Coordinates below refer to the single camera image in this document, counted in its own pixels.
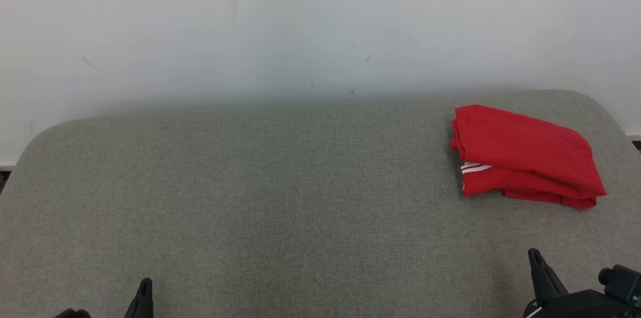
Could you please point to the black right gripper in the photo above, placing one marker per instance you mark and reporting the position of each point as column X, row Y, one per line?
column 576, row 308

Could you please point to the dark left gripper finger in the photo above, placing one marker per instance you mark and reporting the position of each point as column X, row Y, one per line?
column 142, row 305

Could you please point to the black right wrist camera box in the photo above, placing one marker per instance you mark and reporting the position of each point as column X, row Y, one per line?
column 623, row 283

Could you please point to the red shorts white stripe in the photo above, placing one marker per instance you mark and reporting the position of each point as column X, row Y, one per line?
column 506, row 185

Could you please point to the red basketball jersey white trim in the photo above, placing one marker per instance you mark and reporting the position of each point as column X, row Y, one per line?
column 526, row 142

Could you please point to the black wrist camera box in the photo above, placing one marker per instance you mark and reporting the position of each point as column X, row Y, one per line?
column 72, row 314
column 623, row 283

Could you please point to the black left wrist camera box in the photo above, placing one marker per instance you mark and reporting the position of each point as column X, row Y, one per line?
column 72, row 314

